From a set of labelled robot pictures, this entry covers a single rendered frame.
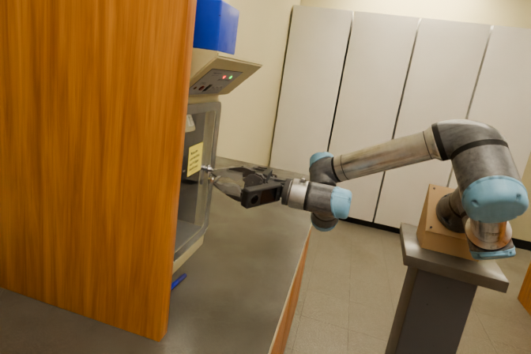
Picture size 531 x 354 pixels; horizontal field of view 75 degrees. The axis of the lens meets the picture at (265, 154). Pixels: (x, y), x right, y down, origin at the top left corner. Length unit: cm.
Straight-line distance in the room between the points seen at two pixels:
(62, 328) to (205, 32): 64
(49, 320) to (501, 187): 95
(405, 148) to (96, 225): 72
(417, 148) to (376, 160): 10
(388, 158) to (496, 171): 24
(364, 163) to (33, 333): 82
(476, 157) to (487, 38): 316
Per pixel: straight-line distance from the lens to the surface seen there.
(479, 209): 85
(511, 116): 399
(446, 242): 145
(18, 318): 91
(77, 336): 84
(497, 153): 87
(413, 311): 153
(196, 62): 67
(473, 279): 141
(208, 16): 69
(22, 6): 80
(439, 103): 380
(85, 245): 79
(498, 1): 445
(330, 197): 85
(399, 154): 93
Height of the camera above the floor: 149
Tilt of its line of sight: 13 degrees down
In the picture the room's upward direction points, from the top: 8 degrees clockwise
